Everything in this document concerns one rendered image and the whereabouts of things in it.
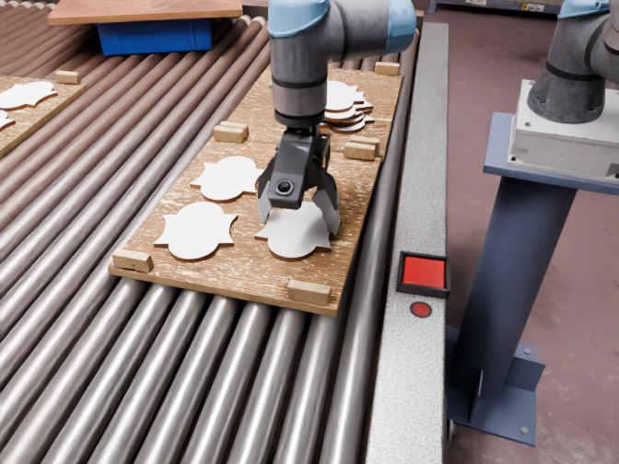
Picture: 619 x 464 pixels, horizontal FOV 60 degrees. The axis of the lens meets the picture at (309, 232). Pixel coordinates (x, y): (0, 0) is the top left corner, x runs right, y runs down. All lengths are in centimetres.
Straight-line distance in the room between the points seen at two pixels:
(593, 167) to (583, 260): 128
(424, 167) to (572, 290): 134
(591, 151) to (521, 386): 92
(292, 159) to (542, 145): 62
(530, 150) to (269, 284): 66
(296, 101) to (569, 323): 164
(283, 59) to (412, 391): 44
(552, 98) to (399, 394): 74
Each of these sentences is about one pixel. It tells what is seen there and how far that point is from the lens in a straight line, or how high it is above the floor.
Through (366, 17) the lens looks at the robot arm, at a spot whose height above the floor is 126.
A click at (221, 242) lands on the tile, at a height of 95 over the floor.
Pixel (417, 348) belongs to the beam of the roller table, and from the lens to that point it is 73.
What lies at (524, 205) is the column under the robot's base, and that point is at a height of 75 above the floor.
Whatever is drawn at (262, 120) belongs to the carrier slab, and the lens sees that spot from 118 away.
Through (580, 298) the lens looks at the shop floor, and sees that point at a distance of 229.
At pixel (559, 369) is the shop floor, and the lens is 201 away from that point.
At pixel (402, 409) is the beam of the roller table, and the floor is 92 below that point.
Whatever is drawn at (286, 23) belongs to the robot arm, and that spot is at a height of 127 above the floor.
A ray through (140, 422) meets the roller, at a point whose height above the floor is 91.
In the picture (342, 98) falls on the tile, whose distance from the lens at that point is 116.
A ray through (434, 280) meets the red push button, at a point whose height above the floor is 93.
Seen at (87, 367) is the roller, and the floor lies 91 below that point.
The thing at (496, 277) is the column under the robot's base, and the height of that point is 52.
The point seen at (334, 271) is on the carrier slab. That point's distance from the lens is 78.
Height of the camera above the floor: 147
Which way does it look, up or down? 39 degrees down
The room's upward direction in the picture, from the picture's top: straight up
